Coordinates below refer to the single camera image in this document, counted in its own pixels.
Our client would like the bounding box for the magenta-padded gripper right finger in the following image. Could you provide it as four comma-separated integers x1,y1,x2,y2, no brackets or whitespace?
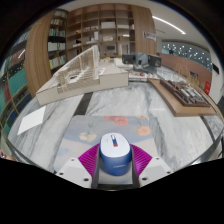
129,143,174,189

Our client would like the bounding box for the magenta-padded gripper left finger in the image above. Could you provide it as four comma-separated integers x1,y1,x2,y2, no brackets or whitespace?
55,143,102,190

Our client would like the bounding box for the white and blue computer mouse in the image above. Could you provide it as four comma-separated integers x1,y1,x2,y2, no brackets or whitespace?
99,132,133,177

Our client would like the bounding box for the floral printed mouse pad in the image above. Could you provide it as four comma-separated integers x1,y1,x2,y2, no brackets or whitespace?
53,114,159,184

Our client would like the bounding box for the white paper sheet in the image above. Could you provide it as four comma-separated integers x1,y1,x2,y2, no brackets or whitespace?
17,105,47,136

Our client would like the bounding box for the brown architectural model on board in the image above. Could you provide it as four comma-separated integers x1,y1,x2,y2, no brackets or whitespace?
148,64,218,118

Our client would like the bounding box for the white architectural model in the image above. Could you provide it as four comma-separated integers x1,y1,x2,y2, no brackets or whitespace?
35,44,130,106

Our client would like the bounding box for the red standing sign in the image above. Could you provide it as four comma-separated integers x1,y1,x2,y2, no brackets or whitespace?
203,80,212,96

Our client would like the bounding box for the black computer monitor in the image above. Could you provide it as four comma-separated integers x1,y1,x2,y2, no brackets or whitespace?
147,54,163,68
121,54,137,66

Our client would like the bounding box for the white hanging sign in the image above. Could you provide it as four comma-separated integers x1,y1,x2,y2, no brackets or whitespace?
143,31,157,42

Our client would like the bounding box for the wooden shelf unit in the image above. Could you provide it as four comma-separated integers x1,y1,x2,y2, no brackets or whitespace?
24,3,158,98

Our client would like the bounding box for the long ceiling light strip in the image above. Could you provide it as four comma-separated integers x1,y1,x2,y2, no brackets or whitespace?
152,15,187,35

